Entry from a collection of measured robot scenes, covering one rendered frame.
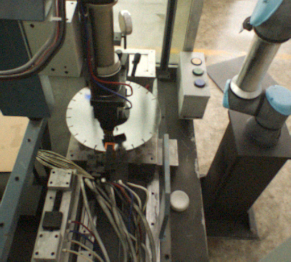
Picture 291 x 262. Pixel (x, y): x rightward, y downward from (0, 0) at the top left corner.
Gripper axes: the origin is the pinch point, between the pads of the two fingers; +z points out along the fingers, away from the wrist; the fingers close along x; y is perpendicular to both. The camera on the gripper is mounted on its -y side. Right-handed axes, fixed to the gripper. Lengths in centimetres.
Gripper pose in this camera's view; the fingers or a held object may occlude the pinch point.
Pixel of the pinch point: (249, 41)
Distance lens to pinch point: 156.8
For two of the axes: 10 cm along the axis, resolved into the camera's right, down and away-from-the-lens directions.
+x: -6.2, -6.3, 4.8
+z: -0.5, 6.4, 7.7
